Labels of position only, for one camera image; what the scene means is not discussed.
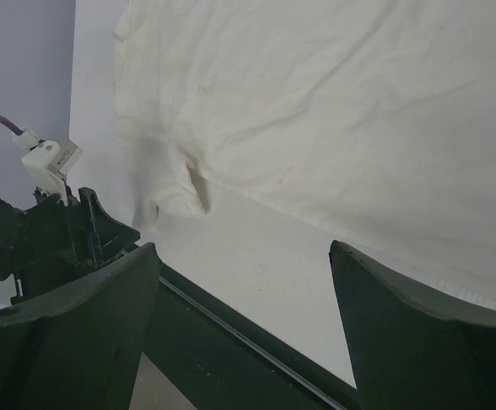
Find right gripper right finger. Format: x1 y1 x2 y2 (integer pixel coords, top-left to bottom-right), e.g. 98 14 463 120
330 241 496 409

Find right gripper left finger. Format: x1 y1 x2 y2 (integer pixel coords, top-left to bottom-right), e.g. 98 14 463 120
0 243 161 409

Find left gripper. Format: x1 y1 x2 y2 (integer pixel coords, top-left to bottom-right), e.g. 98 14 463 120
15 188 141 295

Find cream white t shirt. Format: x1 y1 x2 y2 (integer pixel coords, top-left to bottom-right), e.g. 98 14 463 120
114 1 496 301

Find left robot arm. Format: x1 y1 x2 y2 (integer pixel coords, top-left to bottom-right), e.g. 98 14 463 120
0 188 141 310

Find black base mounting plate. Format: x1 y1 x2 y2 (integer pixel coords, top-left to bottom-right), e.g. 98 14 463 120
144 265 360 409

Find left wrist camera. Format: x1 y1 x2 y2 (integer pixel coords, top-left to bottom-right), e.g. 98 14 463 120
13 129 83 207

